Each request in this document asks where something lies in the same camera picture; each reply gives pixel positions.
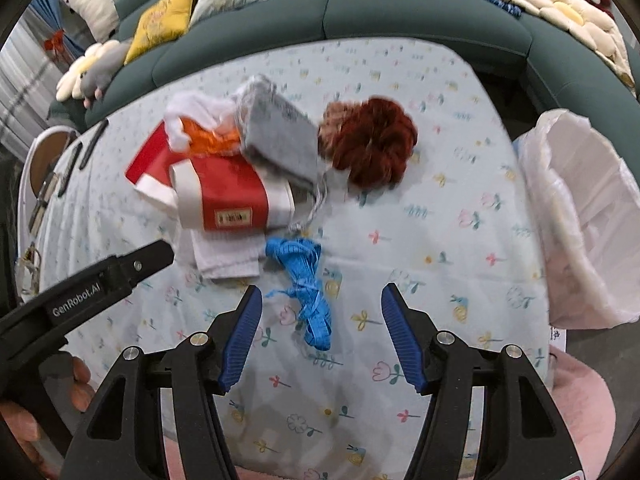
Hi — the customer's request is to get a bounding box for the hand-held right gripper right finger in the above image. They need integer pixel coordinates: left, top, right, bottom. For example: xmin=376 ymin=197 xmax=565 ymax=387
xmin=381 ymin=282 xmax=583 ymax=480

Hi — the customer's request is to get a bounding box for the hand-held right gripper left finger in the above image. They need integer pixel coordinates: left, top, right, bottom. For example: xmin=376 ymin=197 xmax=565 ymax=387
xmin=60 ymin=285 xmax=263 ymax=480

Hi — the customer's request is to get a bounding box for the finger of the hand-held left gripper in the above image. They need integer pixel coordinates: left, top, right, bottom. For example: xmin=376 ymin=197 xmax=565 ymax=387
xmin=111 ymin=239 xmax=175 ymax=289

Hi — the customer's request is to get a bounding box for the blue ribbon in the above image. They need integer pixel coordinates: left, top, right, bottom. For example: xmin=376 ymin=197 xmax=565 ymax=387
xmin=263 ymin=236 xmax=334 ymax=352

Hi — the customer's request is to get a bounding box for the white towel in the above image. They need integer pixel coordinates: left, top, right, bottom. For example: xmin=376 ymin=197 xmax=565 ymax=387
xmin=191 ymin=230 xmax=267 ymax=281

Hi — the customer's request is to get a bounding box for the red and white paper box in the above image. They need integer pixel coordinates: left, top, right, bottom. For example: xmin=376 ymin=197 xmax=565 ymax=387
xmin=125 ymin=120 xmax=296 ymax=234

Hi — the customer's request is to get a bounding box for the orange snack packet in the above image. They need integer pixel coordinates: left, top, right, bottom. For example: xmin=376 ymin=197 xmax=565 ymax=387
xmin=180 ymin=117 xmax=244 ymax=157

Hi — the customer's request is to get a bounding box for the white glove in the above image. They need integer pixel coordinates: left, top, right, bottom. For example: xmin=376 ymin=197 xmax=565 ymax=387
xmin=164 ymin=91 xmax=241 ymax=153

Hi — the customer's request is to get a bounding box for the grey drawstring pouch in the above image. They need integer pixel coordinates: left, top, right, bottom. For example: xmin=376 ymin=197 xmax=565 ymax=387
xmin=234 ymin=74 xmax=329 ymax=233

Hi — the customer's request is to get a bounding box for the white plastic bag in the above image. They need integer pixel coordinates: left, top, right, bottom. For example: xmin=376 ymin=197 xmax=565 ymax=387
xmin=516 ymin=107 xmax=640 ymax=331

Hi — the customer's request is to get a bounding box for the person's left hand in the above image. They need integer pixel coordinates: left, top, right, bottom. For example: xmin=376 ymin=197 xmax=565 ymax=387
xmin=0 ymin=354 xmax=94 ymax=477

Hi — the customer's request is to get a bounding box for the floral tablecloth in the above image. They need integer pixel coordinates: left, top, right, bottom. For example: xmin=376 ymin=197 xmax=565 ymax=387
xmin=17 ymin=37 xmax=562 ymax=478

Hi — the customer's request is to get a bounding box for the white round stool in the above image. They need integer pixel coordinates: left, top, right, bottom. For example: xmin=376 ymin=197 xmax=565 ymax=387
xmin=17 ymin=127 xmax=81 ymax=261

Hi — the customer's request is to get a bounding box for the grey plush toy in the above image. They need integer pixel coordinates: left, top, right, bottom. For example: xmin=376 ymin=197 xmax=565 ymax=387
xmin=80 ymin=42 xmax=132 ymax=109

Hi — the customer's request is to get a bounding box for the pink fleece cloth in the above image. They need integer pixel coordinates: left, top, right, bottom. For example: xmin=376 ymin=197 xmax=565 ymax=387
xmin=546 ymin=344 xmax=617 ymax=480

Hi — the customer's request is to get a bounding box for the red-brown plush toy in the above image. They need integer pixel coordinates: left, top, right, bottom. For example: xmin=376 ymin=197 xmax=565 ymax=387
xmin=316 ymin=95 xmax=419 ymax=192

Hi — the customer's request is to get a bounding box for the striped grey curtain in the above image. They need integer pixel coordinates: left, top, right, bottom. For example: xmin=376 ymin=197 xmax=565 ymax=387
xmin=0 ymin=15 xmax=66 ymax=161

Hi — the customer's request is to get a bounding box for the yellow embroidered pillow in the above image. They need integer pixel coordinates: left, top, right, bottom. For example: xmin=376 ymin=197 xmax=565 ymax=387
xmin=123 ymin=0 xmax=199 ymax=65

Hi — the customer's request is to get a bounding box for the white plush toy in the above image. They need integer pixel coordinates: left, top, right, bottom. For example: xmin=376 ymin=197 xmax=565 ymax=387
xmin=59 ymin=0 xmax=121 ymax=43

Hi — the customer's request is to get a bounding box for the dark green sofa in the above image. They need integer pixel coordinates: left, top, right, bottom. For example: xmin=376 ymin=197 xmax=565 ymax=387
xmin=47 ymin=0 xmax=640 ymax=131

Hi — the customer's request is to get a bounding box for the blue knitted cloth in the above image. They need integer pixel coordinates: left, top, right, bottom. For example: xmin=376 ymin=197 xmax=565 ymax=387
xmin=462 ymin=0 xmax=523 ymax=19

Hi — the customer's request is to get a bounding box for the cream patterned cushion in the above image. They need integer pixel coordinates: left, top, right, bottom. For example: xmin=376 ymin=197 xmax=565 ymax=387
xmin=609 ymin=25 xmax=639 ymax=97

